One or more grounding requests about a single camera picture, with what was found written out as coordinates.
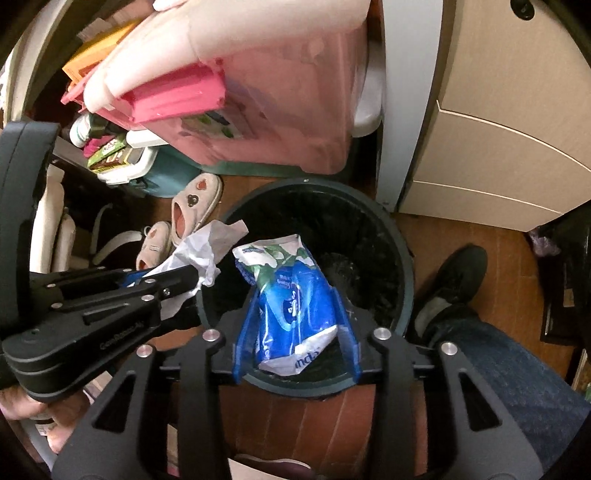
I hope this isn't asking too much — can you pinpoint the magenta packet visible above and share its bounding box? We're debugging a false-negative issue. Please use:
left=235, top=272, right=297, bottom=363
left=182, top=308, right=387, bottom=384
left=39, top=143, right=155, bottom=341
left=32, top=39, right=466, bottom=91
left=85, top=134, right=114, bottom=160

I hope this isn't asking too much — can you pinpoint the black plastic bag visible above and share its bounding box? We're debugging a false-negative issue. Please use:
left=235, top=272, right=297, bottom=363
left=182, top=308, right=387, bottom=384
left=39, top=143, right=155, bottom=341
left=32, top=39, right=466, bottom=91
left=531, top=213, right=591, bottom=344

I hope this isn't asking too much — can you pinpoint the white flat panel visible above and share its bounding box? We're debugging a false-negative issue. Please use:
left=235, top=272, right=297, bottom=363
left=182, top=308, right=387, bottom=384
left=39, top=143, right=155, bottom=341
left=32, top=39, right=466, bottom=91
left=229, top=455, right=315, bottom=480

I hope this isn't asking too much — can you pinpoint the white paper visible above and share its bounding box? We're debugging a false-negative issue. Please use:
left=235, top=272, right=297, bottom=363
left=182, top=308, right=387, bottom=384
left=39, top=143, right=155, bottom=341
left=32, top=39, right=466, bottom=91
left=148, top=219, right=250, bottom=289

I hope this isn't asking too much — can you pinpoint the large pink storage box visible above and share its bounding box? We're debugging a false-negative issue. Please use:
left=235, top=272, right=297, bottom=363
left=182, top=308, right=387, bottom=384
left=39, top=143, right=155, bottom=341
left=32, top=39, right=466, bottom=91
left=85, top=0, right=384, bottom=175

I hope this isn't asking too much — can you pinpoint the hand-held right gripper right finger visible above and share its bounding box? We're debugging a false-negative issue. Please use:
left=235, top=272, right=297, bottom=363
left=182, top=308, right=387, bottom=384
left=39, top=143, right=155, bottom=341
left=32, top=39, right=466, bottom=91
left=328, top=284, right=543, bottom=480

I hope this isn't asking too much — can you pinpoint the white bottle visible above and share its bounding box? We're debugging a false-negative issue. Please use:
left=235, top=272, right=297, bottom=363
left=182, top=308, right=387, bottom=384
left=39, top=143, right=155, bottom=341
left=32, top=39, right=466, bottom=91
left=69, top=113, right=95, bottom=148

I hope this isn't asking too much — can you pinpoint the blue white plastic packet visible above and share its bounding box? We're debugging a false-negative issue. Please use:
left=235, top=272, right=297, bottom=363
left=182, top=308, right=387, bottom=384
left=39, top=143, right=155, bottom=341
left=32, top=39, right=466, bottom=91
left=232, top=234, right=340, bottom=377

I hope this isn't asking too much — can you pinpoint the small pink storage box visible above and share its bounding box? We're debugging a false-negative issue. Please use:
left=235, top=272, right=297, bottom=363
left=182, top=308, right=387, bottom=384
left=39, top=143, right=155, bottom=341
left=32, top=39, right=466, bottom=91
left=60, top=69, right=139, bottom=125

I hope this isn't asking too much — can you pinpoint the pink plush slipper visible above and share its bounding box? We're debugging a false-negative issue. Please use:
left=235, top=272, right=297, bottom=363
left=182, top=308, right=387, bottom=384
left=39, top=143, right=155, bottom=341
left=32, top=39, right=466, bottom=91
left=135, top=220, right=174, bottom=271
left=171, top=173, right=223, bottom=247

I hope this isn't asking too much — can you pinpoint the cream padded cushion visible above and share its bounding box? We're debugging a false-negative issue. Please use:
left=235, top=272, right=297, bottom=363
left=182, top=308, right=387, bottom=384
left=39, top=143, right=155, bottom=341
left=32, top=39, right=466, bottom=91
left=30, top=166, right=77, bottom=273

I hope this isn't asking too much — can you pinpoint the person's right black shoe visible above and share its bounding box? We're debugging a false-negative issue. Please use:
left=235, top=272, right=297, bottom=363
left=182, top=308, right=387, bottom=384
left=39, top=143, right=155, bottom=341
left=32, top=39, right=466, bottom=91
left=411, top=246, right=489, bottom=344

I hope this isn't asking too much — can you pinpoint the light grey desk panel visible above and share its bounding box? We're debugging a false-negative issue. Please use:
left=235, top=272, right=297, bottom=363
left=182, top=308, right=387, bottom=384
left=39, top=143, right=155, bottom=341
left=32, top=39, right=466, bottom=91
left=376, top=0, right=444, bottom=213

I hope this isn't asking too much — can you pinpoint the green snack box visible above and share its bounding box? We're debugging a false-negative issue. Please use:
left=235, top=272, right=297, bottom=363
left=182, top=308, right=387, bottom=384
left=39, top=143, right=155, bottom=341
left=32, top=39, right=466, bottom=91
left=88, top=136, right=132, bottom=174

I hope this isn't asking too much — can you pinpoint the dark round trash bin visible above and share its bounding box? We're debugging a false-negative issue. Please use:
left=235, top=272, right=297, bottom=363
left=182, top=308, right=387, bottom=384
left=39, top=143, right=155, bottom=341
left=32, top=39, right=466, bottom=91
left=196, top=178, right=415, bottom=398

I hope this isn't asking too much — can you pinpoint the large teal storage box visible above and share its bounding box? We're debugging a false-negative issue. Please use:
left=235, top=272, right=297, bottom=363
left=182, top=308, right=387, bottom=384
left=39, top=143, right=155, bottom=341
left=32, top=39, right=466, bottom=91
left=127, top=130, right=345, bottom=178

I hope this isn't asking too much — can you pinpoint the person's right leg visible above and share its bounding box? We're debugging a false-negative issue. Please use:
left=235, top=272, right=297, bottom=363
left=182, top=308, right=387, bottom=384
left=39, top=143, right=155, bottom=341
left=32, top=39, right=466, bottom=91
left=416, top=305, right=591, bottom=480

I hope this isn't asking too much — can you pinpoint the beige cabinet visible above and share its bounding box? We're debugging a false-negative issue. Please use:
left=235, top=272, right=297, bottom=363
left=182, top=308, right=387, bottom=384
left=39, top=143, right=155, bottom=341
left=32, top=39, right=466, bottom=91
left=399, top=0, right=591, bottom=232

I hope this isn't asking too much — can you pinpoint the small teal cooler box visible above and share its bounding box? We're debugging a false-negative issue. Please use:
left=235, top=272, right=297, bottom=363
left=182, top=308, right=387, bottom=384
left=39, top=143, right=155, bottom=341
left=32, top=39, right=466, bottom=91
left=95, top=147, right=204, bottom=199

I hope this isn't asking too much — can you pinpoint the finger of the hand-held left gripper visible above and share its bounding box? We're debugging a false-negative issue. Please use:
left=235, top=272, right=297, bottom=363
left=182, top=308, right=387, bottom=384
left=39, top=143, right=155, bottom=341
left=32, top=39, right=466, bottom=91
left=59, top=264, right=207, bottom=339
left=28, top=267, right=154, bottom=301

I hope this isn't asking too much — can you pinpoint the orange box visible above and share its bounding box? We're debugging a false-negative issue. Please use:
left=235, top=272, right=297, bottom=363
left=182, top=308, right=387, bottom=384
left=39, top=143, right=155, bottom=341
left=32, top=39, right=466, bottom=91
left=62, top=21, right=139, bottom=86

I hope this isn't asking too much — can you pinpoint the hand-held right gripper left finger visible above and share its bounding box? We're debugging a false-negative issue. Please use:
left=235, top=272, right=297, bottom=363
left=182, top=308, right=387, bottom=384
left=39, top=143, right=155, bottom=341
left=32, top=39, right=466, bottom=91
left=52, top=288, right=262, bottom=480

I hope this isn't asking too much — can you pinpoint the black bag with white straps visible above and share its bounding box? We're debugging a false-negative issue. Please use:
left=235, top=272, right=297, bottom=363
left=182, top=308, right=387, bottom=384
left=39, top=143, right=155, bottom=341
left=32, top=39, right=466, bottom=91
left=88, top=203, right=141, bottom=266

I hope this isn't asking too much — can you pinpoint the person's left hand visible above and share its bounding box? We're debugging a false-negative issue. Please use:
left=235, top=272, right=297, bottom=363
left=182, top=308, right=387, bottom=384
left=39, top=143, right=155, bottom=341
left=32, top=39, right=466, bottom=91
left=0, top=385, right=93, bottom=455

